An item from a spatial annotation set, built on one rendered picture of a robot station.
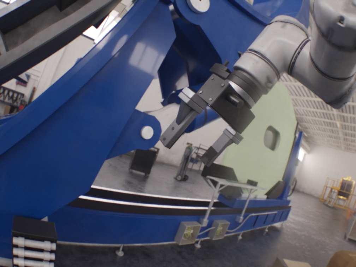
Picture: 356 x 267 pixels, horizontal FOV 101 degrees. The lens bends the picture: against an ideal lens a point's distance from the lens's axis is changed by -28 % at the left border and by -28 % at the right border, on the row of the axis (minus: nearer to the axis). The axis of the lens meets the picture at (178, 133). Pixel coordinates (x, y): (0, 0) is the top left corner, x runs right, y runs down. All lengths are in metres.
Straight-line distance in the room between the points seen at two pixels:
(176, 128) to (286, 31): 0.28
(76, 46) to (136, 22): 9.22
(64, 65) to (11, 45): 8.91
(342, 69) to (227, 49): 0.93
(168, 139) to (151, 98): 10.69
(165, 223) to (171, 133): 2.34
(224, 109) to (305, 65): 0.17
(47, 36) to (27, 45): 0.07
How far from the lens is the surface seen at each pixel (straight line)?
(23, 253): 0.75
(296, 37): 0.40
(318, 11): 0.26
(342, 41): 0.26
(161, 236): 2.74
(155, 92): 11.13
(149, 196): 2.78
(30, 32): 0.90
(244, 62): 0.38
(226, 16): 1.23
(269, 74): 0.38
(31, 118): 0.70
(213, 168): 3.02
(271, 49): 0.39
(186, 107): 0.33
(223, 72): 0.41
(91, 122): 0.75
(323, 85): 0.36
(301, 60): 0.38
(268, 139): 4.83
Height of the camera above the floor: 1.54
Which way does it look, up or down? 2 degrees up
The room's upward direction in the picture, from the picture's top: 19 degrees clockwise
